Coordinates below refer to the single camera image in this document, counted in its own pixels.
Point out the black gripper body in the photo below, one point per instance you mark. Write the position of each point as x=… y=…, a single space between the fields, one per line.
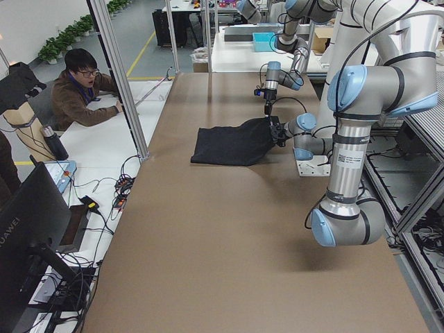
x=280 y=132
x=268 y=95

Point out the black t-shirt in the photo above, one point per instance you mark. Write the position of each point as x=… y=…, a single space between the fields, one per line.
x=243 y=145

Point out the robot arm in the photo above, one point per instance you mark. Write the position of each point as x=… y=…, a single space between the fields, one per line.
x=287 y=40
x=358 y=96

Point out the blue plastic bin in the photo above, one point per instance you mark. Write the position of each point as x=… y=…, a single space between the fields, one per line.
x=264 y=42

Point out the seated man brown jacket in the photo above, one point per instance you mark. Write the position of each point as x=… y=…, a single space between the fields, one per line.
x=76 y=87

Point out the black water bottle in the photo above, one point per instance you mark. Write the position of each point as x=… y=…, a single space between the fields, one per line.
x=53 y=142

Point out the teach pendant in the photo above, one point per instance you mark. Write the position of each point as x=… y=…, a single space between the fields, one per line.
x=62 y=173

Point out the black Huawei monitor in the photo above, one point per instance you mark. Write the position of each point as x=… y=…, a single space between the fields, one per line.
x=33 y=224

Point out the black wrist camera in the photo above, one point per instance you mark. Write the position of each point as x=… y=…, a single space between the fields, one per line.
x=259 y=92
x=274 y=121

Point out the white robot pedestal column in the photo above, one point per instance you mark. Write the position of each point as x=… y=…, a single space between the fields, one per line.
x=340 y=140

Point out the aluminium frame post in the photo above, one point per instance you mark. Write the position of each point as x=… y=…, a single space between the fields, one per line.
x=103 y=26

